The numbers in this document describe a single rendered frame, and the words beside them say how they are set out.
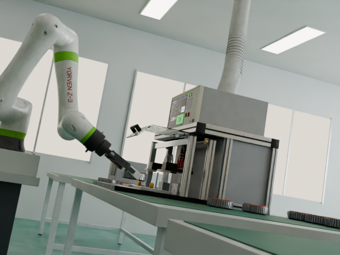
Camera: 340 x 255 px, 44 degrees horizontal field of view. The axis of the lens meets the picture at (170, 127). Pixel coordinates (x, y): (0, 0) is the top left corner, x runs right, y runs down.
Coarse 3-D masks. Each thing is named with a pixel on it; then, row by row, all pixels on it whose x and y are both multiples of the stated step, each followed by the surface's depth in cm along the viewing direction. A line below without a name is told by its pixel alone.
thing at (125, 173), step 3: (123, 171) 186; (126, 171) 185; (123, 174) 186; (126, 174) 184; (129, 174) 184; (144, 174) 186; (123, 177) 186; (126, 177) 185; (129, 177) 184; (132, 177) 183; (141, 177) 185; (144, 177) 186; (138, 180) 184; (141, 180) 185; (144, 180) 186
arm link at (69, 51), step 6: (72, 30) 199; (72, 36) 196; (66, 42) 194; (72, 42) 197; (54, 48) 196; (60, 48) 195; (66, 48) 195; (72, 48) 196; (54, 54) 196; (60, 54) 194; (66, 54) 195; (72, 54) 196; (54, 60) 197; (60, 60) 194; (72, 60) 196
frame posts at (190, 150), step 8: (192, 136) 194; (152, 144) 253; (192, 144) 195; (208, 144) 198; (152, 152) 252; (168, 152) 255; (192, 152) 193; (208, 152) 196; (152, 160) 252; (168, 160) 255; (192, 160) 193; (208, 160) 196; (184, 168) 194; (208, 168) 196; (184, 176) 191; (208, 176) 195; (184, 184) 191; (208, 184) 195; (184, 192) 191; (200, 192) 196
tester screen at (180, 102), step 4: (176, 100) 240; (180, 100) 233; (184, 100) 227; (172, 104) 246; (176, 104) 239; (180, 104) 232; (184, 104) 225; (172, 108) 245; (176, 108) 237; (172, 112) 243; (176, 112) 236; (172, 116) 242; (176, 116) 234; (176, 120) 233; (176, 124) 232
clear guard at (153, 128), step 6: (150, 126) 196; (156, 126) 192; (138, 132) 196; (156, 132) 212; (162, 132) 208; (168, 132) 204; (174, 132) 201; (180, 132) 197; (186, 132) 196; (186, 138) 217
